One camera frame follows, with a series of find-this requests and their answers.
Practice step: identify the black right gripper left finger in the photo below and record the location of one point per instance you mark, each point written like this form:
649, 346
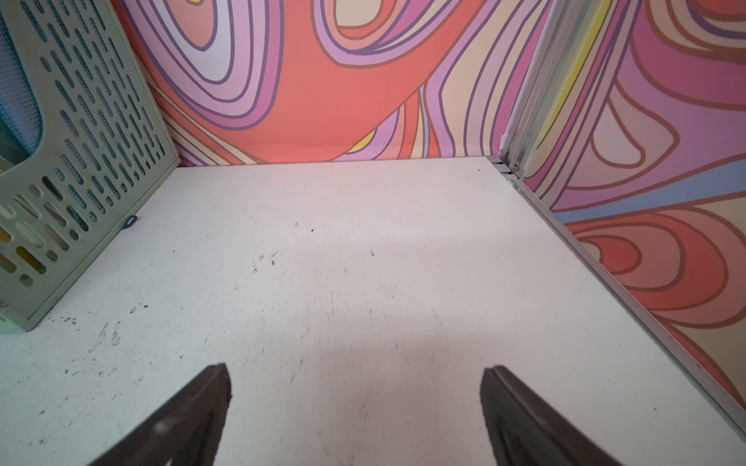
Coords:
185, 430

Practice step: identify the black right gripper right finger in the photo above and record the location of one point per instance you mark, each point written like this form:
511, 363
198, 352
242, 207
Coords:
526, 430

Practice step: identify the green perforated file organizer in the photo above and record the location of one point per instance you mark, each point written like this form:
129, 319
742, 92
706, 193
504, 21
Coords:
102, 152

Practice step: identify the aluminium frame post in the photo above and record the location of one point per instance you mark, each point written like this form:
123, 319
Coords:
563, 47

